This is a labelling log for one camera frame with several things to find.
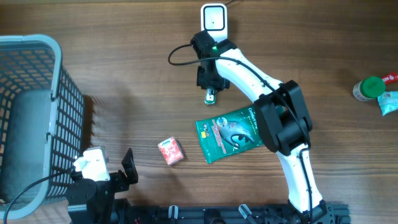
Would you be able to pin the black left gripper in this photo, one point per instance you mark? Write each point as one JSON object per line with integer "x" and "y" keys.
{"x": 122, "y": 184}

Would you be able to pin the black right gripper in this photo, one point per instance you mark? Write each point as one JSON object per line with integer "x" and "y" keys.
{"x": 203, "y": 83}

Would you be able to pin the small green white box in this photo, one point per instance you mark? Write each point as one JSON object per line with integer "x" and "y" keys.
{"x": 210, "y": 97}

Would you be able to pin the red tissue packet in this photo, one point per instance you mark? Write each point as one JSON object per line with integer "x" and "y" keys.
{"x": 171, "y": 151}

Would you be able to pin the green 3M gloves packet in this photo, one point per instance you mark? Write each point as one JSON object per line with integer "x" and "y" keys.
{"x": 228, "y": 134}

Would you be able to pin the green lid jar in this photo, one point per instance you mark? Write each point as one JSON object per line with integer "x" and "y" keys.
{"x": 369, "y": 88}

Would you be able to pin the clear wet wipes packet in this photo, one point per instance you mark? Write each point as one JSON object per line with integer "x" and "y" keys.
{"x": 388, "y": 102}

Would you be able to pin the red coffee stick sachet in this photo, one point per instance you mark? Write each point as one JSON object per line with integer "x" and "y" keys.
{"x": 390, "y": 78}

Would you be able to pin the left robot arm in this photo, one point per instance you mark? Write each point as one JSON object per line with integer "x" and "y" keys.
{"x": 91, "y": 198}

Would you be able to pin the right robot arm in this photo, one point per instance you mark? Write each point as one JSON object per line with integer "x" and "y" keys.
{"x": 283, "y": 120}

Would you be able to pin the white barcode scanner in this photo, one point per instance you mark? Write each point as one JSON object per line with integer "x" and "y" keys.
{"x": 214, "y": 20}

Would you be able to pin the grey plastic shopping basket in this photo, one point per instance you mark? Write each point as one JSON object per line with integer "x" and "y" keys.
{"x": 42, "y": 113}

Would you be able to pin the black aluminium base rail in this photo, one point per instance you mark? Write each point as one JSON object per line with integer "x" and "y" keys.
{"x": 328, "y": 213}

